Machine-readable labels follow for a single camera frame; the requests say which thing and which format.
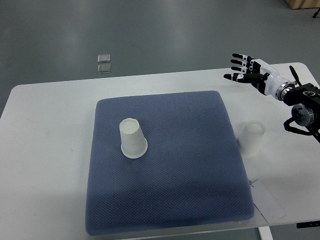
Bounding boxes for black table bracket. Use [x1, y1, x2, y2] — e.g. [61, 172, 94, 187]
[296, 220, 320, 229]

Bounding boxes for white table leg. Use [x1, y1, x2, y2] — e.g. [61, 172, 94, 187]
[258, 226, 273, 240]

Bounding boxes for wooden box corner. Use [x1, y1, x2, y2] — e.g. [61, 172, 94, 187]
[285, 0, 320, 10]

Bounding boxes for white paper tag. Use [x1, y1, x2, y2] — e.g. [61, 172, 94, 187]
[250, 180, 286, 224]

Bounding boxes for white robotic hand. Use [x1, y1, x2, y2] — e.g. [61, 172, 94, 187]
[223, 53, 292, 98]

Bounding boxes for white paper cup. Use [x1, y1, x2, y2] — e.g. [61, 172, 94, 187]
[237, 121, 266, 157]
[119, 118, 148, 159]

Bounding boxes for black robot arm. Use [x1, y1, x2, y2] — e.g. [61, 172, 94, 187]
[223, 53, 320, 141]

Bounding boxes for upper metal floor plate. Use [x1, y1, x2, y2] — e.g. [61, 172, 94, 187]
[97, 53, 111, 63]

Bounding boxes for blue textured cushion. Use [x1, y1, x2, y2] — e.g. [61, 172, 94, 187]
[85, 90, 255, 236]

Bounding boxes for black tripod leg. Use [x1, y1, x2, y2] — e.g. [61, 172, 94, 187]
[312, 8, 320, 18]

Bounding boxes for white paper cup on cushion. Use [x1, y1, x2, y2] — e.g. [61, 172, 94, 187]
[119, 118, 148, 159]

